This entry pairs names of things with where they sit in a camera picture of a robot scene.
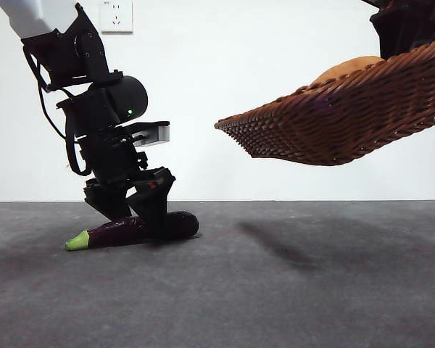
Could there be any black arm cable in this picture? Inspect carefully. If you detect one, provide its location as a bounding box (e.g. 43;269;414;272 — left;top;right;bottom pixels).
21;45;94;178

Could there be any white wall socket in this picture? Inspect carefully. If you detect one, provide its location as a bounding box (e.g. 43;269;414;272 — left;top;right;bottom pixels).
100;0;134;36

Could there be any brown potato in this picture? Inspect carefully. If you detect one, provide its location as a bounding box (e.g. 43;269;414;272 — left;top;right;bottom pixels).
310;55;385;88

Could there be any purple eggplant with green stem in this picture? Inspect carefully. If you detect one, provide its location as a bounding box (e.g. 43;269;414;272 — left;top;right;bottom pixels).
65;211;200;252

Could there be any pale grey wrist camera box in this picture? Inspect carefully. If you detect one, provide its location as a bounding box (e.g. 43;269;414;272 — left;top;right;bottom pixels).
130;121;171;148

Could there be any brown wicker basket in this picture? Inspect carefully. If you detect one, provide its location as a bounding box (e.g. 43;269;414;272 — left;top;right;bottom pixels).
213;35;435;167

